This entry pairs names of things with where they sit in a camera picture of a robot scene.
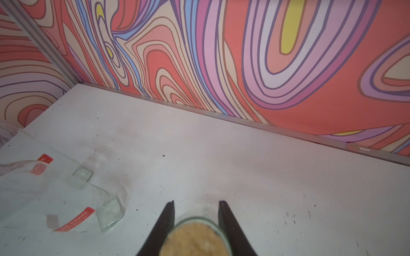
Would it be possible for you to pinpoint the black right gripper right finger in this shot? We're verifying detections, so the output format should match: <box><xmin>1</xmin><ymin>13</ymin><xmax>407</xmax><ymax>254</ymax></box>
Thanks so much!
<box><xmin>218</xmin><ymin>201</ymin><xmax>257</xmax><ymax>256</ymax></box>

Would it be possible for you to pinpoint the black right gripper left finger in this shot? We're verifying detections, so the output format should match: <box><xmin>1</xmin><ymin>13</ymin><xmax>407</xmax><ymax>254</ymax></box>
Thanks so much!
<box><xmin>137</xmin><ymin>201</ymin><xmax>175</xmax><ymax>256</ymax></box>

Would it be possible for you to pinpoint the red label on corked bottle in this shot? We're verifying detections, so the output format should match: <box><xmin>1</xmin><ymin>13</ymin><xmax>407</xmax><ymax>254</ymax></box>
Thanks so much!
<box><xmin>55</xmin><ymin>207</ymin><xmax>96</xmax><ymax>232</ymax></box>

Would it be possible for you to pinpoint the clear glass bottle black cap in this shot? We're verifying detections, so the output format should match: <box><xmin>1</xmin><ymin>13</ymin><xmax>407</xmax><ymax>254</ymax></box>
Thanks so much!
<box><xmin>1</xmin><ymin>121</ymin><xmax>94</xmax><ymax>197</ymax></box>

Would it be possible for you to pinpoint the clear glass bottle cork stopper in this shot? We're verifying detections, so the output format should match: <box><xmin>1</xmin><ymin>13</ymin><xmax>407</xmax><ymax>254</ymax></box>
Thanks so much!
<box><xmin>1</xmin><ymin>179</ymin><xmax>124</xmax><ymax>233</ymax></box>

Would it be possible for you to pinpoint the clear square bottle with cork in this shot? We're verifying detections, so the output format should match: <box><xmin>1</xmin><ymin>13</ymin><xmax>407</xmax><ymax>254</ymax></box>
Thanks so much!
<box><xmin>159</xmin><ymin>217</ymin><xmax>233</xmax><ymax>256</ymax></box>

